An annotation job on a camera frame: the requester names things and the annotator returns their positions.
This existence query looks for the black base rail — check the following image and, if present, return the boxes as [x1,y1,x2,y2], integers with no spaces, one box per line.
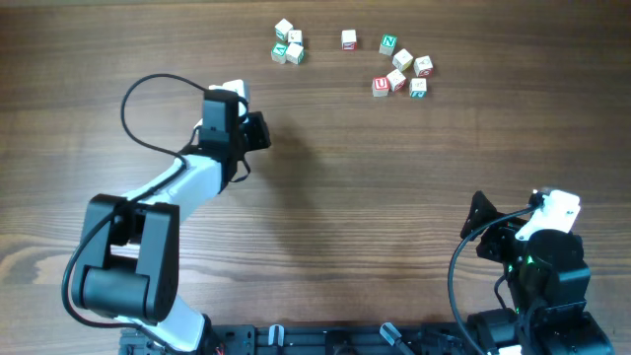
[212,323,473,355]

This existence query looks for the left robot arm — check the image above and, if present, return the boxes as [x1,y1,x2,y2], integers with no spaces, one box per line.
[62,86,271,354]

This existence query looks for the teal block top left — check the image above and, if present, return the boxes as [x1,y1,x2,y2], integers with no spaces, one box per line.
[274,19,294,41]

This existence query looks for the green letter A block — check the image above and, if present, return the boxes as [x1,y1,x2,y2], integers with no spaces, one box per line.
[270,42,288,64]

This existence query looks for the white block red Q side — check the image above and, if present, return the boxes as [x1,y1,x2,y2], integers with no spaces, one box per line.
[413,55,434,77]

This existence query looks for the white block red M side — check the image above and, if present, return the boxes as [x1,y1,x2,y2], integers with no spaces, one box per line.
[386,69,406,92]

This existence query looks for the white block green J side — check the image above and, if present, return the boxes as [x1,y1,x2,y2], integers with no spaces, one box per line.
[409,78,428,98]

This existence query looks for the white block yellow side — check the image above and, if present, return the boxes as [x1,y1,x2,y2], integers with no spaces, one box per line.
[392,48,414,72]

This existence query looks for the green letter N block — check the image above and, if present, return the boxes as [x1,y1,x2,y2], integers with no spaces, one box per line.
[379,34,397,56]

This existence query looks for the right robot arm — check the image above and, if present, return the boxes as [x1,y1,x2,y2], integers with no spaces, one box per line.
[456,189,614,354]

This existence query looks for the red letter U block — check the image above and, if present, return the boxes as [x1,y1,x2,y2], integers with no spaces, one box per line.
[372,77,389,98]

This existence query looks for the small white block orange print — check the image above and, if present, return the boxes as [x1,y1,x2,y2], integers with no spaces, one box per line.
[287,30,303,45]

